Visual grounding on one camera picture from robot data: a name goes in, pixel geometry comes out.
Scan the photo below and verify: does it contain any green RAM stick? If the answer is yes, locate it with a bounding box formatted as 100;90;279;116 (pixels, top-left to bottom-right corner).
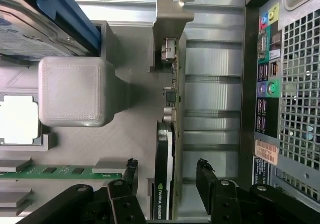
0;164;125;180

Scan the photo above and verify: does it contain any grey parts rack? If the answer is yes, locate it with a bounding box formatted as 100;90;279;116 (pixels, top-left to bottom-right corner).
0;20;187;224

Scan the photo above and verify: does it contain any silver CPU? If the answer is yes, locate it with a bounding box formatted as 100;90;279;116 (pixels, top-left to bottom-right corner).
0;95;43;145

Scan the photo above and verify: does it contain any black open PC case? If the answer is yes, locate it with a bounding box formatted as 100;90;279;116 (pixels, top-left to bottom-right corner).
243;0;320;210

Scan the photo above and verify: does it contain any blue disk carrier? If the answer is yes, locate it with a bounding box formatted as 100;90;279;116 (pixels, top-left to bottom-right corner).
36;0;102;57

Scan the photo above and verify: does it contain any hard disk with blue label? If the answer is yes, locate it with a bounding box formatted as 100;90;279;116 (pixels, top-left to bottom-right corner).
0;0;85;61

